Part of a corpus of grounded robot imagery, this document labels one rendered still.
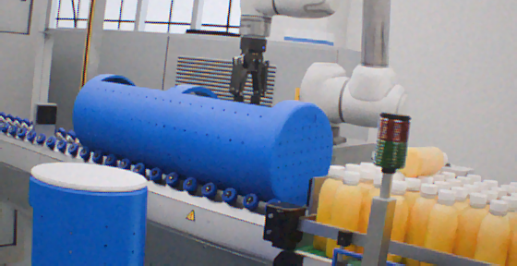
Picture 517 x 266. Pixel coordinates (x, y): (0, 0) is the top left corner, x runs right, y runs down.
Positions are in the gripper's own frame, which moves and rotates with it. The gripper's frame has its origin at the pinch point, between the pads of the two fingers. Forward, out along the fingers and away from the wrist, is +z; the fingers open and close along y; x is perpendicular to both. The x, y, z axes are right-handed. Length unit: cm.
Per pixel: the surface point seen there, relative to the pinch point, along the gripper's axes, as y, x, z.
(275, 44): -133, -97, -24
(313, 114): -3.1, 20.6, -1.2
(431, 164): -1, 59, 6
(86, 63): -30, -121, -7
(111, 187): 60, 16, 16
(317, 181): 3.4, 28.7, 14.8
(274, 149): 12.5, 20.9, 7.5
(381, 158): 39, 66, 2
